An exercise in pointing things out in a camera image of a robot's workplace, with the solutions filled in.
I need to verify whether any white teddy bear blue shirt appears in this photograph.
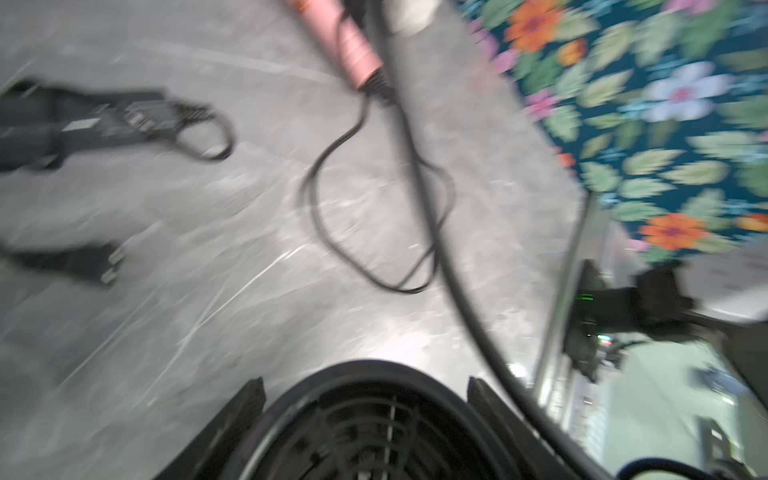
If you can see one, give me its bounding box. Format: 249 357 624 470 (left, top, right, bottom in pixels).
383 0 441 36

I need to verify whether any dark grey hair dryer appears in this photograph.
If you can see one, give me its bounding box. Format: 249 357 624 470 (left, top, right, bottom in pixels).
220 360 522 479
1 80 210 173

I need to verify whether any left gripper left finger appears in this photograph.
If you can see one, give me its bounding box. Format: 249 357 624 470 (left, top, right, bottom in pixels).
154 378 266 480

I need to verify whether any black cord of pink dryer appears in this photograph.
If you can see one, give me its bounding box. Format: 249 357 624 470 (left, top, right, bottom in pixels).
299 89 457 295

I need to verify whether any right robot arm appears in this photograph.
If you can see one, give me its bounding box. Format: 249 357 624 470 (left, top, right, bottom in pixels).
635 238 767 405

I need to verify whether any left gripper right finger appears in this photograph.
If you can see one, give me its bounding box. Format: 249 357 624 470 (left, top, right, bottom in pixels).
467 377 576 480

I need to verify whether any pink hair dryer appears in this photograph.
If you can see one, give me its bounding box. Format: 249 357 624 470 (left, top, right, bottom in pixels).
286 0 392 101

